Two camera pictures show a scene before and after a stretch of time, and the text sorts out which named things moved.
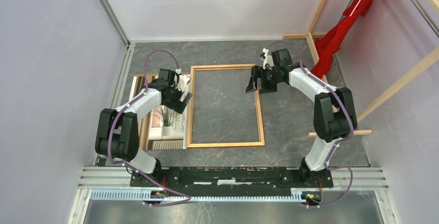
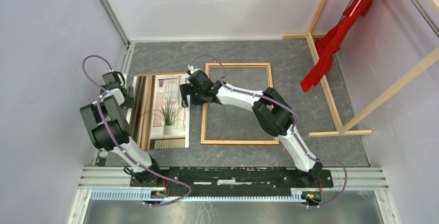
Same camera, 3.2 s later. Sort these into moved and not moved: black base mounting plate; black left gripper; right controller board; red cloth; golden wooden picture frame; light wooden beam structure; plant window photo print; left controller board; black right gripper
Moved: black right gripper; golden wooden picture frame; black left gripper
Not moved: plant window photo print; light wooden beam structure; right controller board; left controller board; red cloth; black base mounting plate
